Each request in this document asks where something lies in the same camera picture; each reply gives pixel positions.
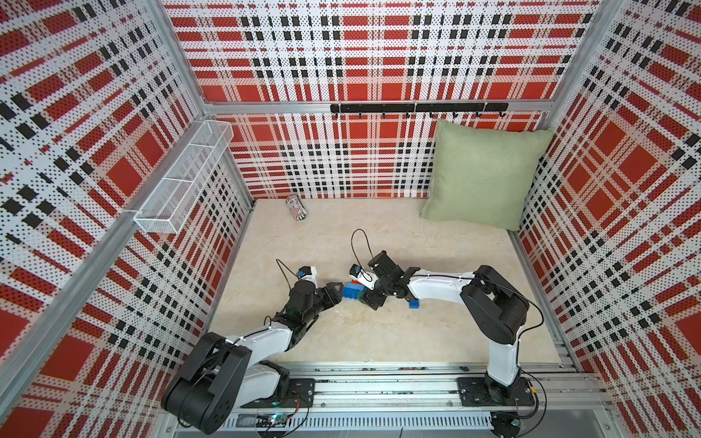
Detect black hook rail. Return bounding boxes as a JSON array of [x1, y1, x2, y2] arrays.
[[330, 102, 509, 115]]

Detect blue long lego brick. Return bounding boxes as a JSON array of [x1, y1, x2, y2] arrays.
[[342, 282, 366, 300]]

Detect green pillow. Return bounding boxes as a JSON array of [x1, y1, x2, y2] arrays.
[[421, 120, 554, 231]]

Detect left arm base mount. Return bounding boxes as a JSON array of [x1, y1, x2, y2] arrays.
[[242, 379, 316, 409]]

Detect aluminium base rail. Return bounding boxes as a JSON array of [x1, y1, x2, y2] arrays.
[[223, 362, 620, 437]]

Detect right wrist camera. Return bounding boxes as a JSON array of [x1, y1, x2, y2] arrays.
[[350, 264, 378, 290]]

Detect green circuit board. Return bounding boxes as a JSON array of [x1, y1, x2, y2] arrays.
[[255, 412, 288, 429]]

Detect metal can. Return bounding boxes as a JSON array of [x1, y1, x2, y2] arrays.
[[285, 195, 308, 221]]

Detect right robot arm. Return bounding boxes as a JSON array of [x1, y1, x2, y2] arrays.
[[350, 251, 530, 388]]

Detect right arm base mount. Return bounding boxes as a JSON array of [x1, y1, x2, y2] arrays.
[[456, 376, 536, 407]]

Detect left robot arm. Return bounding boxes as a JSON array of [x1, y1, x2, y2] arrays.
[[161, 279, 343, 434]]

